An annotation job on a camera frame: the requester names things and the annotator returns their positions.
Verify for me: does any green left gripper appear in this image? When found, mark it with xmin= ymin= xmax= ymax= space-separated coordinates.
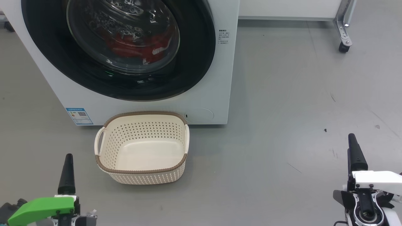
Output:
xmin=7 ymin=153 xmax=98 ymax=226

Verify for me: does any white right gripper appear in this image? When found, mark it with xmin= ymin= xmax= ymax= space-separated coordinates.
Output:
xmin=334 ymin=133 xmax=402 ymax=209

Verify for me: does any washing machine glass door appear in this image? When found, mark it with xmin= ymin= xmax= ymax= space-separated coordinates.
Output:
xmin=21 ymin=0 xmax=217 ymax=102

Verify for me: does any red basketball jersey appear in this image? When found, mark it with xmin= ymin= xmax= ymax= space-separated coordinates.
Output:
xmin=103 ymin=27 xmax=177 ymax=65

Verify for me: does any cream perforated laundry basket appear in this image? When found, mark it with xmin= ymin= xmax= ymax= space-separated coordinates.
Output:
xmin=94 ymin=111 xmax=190 ymax=185

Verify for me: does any grey oval recessed panel lid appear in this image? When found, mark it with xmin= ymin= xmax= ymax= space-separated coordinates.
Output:
xmin=184 ymin=108 xmax=215 ymax=123

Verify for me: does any white front-load washing machine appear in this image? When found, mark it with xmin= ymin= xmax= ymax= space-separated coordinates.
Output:
xmin=0 ymin=0 xmax=240 ymax=126

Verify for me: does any blue energy label sticker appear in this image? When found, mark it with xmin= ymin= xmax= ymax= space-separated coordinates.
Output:
xmin=66 ymin=108 xmax=94 ymax=125

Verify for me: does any metal cart leg with caster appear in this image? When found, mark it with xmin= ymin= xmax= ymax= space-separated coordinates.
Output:
xmin=334 ymin=0 xmax=357 ymax=53

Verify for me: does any dark caster wheel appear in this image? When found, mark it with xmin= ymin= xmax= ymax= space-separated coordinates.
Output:
xmin=0 ymin=13 xmax=15 ymax=32

